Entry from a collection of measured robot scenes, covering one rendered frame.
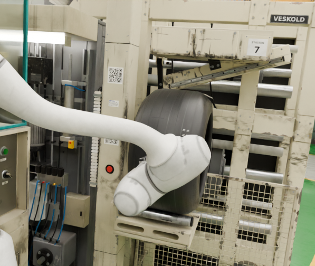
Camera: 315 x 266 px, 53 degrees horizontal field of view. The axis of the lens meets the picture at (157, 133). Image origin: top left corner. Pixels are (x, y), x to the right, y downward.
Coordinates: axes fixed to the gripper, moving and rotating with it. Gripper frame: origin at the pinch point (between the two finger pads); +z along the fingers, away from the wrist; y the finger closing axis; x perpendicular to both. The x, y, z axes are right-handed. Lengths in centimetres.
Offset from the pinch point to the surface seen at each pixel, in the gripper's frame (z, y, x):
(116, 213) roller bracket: 8.1, 23.5, 36.4
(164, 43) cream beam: 55, 17, -38
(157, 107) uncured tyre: 14.3, 8.0, -13.3
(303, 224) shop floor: 244, -110, 160
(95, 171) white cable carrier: 21, 40, 24
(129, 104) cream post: 28.5, 26.1, -9.9
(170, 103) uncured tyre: 17.1, 3.4, -15.0
